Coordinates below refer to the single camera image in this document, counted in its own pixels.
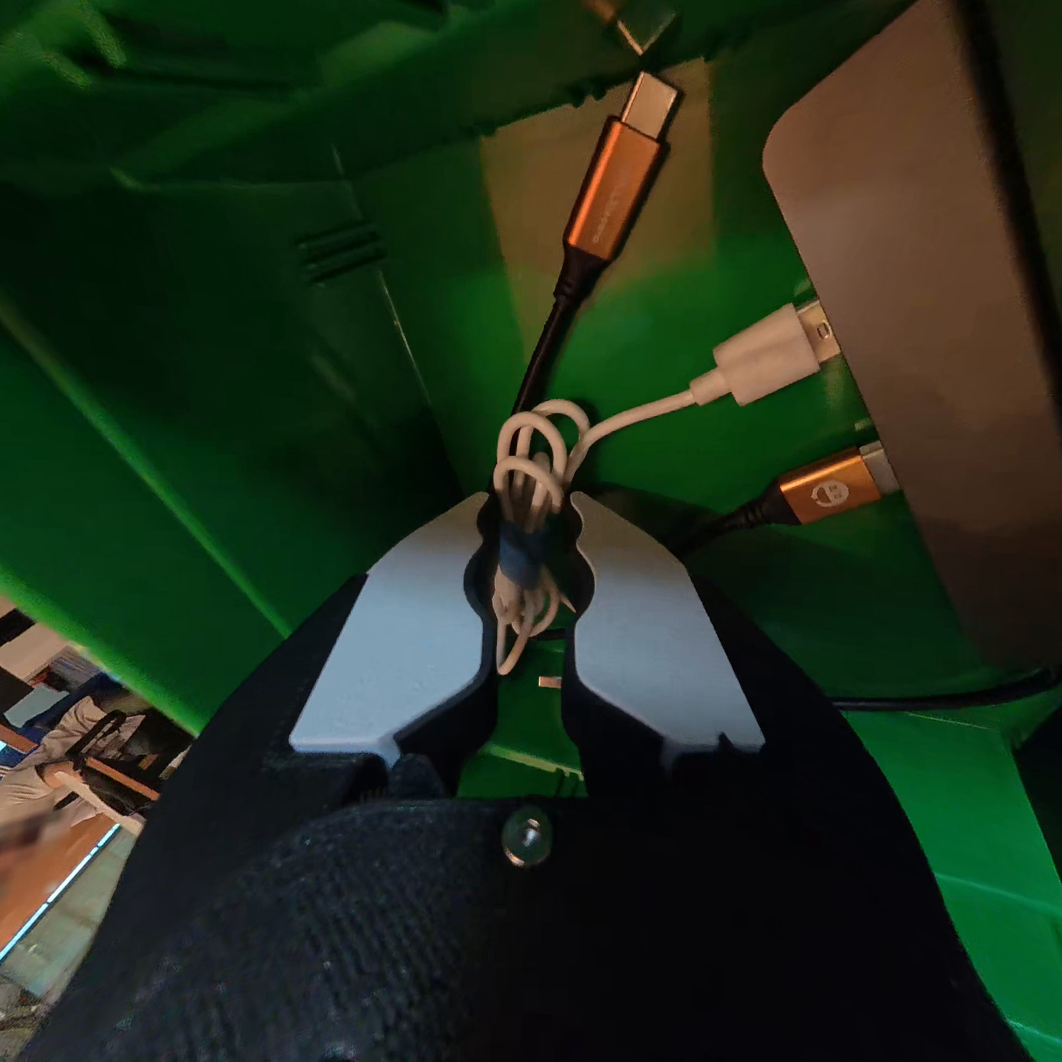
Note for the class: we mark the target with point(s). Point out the black usb hub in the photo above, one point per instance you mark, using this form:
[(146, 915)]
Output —
[(929, 332)]

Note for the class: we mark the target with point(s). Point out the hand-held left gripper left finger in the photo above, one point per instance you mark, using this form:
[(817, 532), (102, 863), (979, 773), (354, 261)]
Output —
[(398, 647)]

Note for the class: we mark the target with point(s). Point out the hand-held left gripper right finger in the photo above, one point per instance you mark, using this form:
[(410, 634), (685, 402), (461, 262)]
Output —
[(655, 647)]

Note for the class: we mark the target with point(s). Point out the green plastic bin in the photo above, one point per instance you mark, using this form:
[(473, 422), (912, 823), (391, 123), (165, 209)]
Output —
[(207, 373)]

